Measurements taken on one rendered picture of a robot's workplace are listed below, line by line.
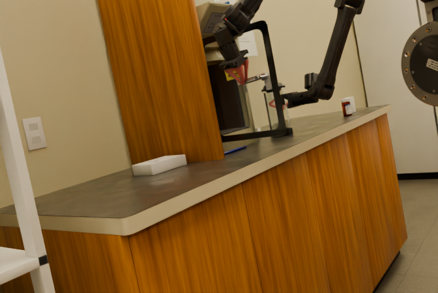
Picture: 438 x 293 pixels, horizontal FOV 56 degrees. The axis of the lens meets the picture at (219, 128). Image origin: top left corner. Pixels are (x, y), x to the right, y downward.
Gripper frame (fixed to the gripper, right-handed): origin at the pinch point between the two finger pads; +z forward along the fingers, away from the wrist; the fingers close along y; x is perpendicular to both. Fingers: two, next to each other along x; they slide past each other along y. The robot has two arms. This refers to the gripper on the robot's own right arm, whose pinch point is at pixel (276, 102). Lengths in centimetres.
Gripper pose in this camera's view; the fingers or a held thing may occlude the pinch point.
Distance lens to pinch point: 188.8
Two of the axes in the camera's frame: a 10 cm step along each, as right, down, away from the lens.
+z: -7.7, 1.1, 6.2
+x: 1.9, 9.8, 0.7
